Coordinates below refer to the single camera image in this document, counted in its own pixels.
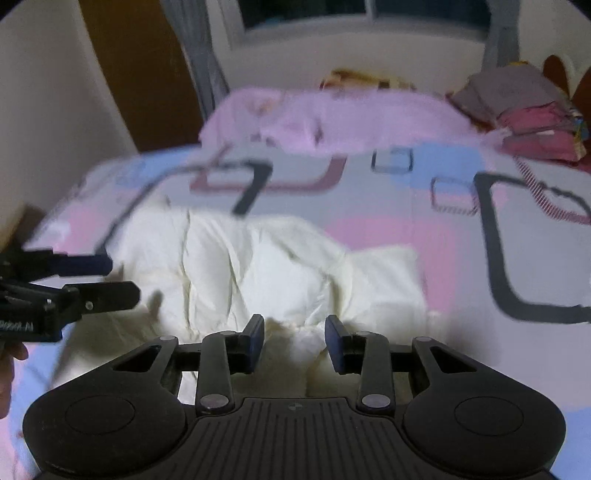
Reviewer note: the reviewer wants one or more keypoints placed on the maroon folded cloth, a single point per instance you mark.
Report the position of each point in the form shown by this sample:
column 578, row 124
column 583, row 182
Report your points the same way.
column 540, row 131

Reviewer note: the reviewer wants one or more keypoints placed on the cream large garment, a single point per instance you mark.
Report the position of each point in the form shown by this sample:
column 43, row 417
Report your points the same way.
column 258, row 277

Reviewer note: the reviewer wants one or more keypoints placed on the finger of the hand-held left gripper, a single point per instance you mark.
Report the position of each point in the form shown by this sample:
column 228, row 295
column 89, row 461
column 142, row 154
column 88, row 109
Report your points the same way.
column 85, row 264
column 111, row 296

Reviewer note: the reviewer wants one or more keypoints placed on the grey folded cloth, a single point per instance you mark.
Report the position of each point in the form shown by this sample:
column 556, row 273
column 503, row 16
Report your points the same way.
column 508, row 90

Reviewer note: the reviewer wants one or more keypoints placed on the patterned bed sheet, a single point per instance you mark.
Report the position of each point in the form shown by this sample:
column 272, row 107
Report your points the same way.
column 461, row 277

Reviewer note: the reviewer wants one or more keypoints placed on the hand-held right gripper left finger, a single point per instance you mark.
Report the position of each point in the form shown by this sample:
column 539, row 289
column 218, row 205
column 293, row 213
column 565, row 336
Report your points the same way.
column 254, row 344

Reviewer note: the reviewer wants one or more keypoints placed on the grey curtain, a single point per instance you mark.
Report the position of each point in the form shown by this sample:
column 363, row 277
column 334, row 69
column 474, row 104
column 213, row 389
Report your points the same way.
column 501, row 32
column 198, row 50

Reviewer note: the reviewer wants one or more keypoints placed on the person's left hand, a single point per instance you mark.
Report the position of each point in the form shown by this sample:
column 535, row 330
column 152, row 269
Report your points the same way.
column 9, row 383

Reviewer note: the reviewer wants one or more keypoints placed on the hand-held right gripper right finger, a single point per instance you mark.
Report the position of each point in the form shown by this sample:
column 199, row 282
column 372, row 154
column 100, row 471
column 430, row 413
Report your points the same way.
column 334, row 346

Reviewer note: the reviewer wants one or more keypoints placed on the window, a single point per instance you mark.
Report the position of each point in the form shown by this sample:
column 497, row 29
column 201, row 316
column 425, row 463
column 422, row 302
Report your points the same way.
column 369, row 11

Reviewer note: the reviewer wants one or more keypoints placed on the yellow soft toy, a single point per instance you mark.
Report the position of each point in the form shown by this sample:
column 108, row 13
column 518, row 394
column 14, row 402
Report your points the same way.
column 360, row 79

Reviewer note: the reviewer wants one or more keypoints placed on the brown rounded object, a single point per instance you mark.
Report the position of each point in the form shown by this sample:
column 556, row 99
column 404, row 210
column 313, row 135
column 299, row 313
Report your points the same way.
column 561, row 74

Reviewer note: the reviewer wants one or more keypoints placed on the wooden door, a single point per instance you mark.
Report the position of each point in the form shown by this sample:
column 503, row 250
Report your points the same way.
column 134, row 69

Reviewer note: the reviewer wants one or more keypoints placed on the pink blanket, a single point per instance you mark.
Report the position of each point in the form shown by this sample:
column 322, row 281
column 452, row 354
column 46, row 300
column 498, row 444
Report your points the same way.
column 346, row 120

